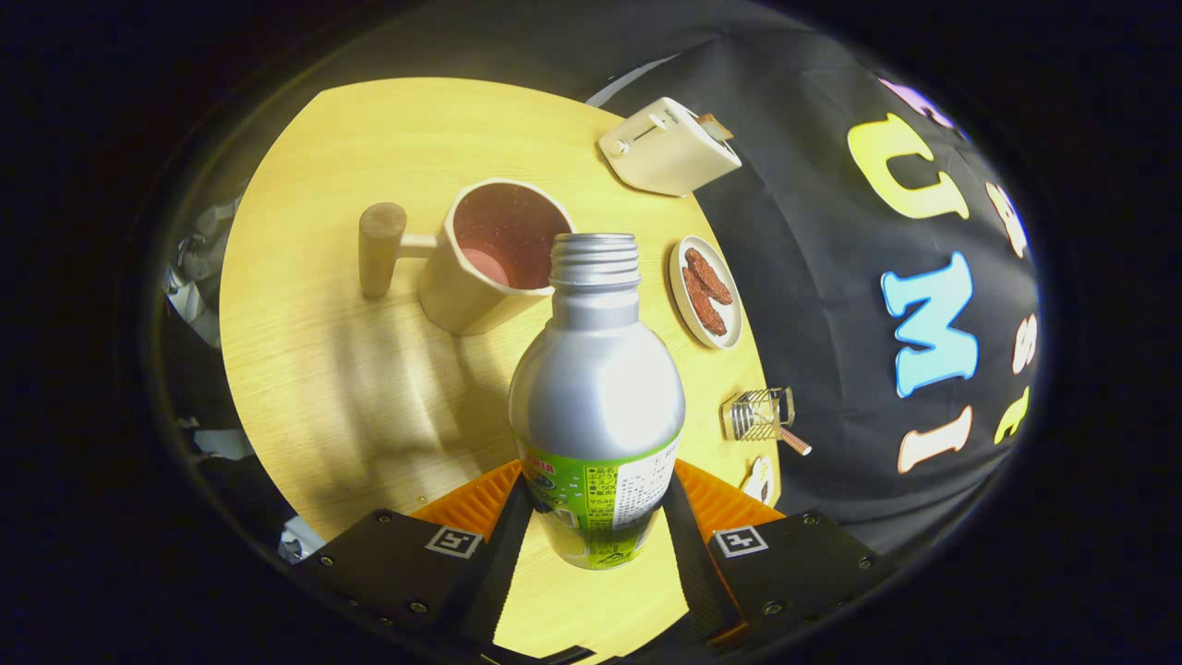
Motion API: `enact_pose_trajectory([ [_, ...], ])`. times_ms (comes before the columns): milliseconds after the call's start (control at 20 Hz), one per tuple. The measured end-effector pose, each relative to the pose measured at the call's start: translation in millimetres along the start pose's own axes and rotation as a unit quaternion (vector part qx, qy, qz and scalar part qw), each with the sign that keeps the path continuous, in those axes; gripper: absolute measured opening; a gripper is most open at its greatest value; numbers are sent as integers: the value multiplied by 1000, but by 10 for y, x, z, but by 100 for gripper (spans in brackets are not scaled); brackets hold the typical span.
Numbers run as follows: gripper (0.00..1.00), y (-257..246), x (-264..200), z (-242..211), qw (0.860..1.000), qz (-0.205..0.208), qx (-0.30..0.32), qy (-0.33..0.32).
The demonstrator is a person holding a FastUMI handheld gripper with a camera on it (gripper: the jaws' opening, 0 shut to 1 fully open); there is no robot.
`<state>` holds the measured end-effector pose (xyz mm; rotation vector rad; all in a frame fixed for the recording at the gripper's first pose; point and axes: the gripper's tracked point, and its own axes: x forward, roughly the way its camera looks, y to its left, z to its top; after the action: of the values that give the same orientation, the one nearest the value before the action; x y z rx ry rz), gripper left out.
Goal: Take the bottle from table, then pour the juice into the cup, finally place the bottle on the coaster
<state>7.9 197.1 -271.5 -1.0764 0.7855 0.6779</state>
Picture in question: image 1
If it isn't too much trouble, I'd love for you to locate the silver bottle with green label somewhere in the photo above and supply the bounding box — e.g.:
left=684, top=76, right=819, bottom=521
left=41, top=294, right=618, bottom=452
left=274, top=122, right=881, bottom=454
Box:
left=508, top=233, right=687, bottom=571

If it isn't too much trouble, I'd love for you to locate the wooden table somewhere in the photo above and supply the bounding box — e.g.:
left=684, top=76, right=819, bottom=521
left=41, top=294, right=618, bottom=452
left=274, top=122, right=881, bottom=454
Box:
left=219, top=78, right=784, bottom=661

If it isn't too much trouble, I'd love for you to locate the beige cup with wooden handle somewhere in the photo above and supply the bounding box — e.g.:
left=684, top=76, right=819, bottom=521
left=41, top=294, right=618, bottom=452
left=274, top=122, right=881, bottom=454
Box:
left=358, top=178, right=578, bottom=337

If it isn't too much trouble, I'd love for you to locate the metal wire basket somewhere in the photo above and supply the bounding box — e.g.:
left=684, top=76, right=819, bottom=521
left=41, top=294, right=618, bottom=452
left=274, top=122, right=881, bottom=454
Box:
left=721, top=387, right=796, bottom=442

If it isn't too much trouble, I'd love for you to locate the cream toaster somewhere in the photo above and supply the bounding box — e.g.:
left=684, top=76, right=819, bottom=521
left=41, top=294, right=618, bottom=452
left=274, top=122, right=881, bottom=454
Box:
left=598, top=97, right=742, bottom=198

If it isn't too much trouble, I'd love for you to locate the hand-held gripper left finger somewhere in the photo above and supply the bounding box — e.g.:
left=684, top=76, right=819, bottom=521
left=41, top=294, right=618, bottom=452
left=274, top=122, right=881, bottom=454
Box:
left=295, top=459, right=535, bottom=647

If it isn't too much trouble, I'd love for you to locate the white round plate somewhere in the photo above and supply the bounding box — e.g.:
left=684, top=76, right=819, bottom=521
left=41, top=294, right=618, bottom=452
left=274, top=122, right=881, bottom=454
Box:
left=669, top=236, right=743, bottom=350

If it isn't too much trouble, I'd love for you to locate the white divided bean dish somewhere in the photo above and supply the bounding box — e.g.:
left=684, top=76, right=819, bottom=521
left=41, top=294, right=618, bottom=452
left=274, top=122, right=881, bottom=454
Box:
left=742, top=455, right=777, bottom=506

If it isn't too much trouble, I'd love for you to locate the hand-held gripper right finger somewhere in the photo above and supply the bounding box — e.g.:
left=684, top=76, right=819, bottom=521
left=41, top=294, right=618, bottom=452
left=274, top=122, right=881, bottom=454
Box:
left=663, top=459, right=897, bottom=647

